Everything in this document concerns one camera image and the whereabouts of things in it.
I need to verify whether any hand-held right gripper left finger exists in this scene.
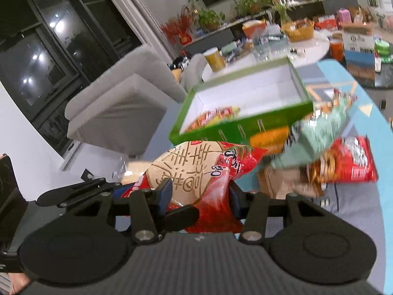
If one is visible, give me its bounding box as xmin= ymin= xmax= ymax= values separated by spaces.
xmin=70 ymin=179 xmax=201 ymax=244

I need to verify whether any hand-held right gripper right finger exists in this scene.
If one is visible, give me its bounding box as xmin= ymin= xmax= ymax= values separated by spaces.
xmin=229 ymin=181 xmax=326 ymax=243

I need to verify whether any red biscuit print snack bag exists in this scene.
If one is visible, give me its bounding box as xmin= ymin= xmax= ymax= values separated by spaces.
xmin=121 ymin=141 xmax=268 ymax=234

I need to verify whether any green cardboard box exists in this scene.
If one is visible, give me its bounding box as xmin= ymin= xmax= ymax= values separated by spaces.
xmin=169 ymin=57 xmax=314 ymax=155

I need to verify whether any mint green snack bag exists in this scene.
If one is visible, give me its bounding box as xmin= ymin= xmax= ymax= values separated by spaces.
xmin=270 ymin=89 xmax=358 ymax=170

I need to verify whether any red pretzel snack bag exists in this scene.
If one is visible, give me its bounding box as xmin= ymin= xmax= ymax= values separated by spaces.
xmin=306 ymin=136 xmax=379 ymax=185

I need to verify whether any person's left hand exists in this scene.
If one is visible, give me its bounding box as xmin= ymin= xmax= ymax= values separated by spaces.
xmin=9 ymin=272 xmax=32 ymax=294

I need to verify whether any grey sofa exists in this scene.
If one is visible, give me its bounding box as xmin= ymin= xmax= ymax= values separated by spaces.
xmin=64 ymin=44 xmax=207 ymax=156

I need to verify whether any red yellow snack packet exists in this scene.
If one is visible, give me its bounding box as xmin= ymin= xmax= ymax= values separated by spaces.
xmin=184 ymin=107 xmax=240 ymax=132

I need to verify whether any blue patterned tablecloth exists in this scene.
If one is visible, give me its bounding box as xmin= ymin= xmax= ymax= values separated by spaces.
xmin=236 ymin=59 xmax=388 ymax=295

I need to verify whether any yellow can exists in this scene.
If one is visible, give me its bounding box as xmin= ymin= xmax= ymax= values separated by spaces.
xmin=204 ymin=47 xmax=227 ymax=72

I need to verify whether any glass mug with spoon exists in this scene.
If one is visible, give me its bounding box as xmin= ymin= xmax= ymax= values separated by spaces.
xmin=252 ymin=35 xmax=272 ymax=62

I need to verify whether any dark framed window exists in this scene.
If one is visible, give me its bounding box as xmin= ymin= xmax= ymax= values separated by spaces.
xmin=0 ymin=0 xmax=146 ymax=163

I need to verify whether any blue grey tray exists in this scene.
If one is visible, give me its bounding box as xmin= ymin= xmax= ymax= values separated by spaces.
xmin=261 ymin=32 xmax=289 ymax=50

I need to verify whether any white curtain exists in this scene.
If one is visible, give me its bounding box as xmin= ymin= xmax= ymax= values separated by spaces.
xmin=97 ymin=0 xmax=172 ymax=65

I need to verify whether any red flower vase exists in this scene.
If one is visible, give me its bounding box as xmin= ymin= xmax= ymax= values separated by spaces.
xmin=160 ymin=6 xmax=197 ymax=45

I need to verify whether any round white table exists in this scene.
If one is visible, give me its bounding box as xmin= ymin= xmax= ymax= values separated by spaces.
xmin=201 ymin=31 xmax=330 ymax=83

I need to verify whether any orange tissue box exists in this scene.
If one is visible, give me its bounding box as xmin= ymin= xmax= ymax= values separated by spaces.
xmin=242 ymin=21 xmax=267 ymax=39

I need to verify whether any wicker basket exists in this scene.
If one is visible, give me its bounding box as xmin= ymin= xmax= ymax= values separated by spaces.
xmin=281 ymin=20 xmax=315 ymax=42

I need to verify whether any orange cup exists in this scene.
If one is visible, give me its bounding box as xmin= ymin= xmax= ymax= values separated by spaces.
xmin=329 ymin=41 xmax=344 ymax=60

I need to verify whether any cardboard box with blue print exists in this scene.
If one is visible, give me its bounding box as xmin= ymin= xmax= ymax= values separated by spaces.
xmin=341 ymin=23 xmax=377 ymax=88

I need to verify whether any spider plant in glass vase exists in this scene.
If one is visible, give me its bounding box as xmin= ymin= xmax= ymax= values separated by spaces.
xmin=272 ymin=1 xmax=292 ymax=25

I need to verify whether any dark round side table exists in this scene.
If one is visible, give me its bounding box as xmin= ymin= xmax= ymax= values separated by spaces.
xmin=344 ymin=58 xmax=393 ymax=88

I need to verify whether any white and orange box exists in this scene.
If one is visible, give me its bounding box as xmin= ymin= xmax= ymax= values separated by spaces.
xmin=315 ymin=15 xmax=337 ymax=30

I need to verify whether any grey television cabinet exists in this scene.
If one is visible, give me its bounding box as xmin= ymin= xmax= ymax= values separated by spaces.
xmin=181 ymin=0 xmax=359 ymax=57

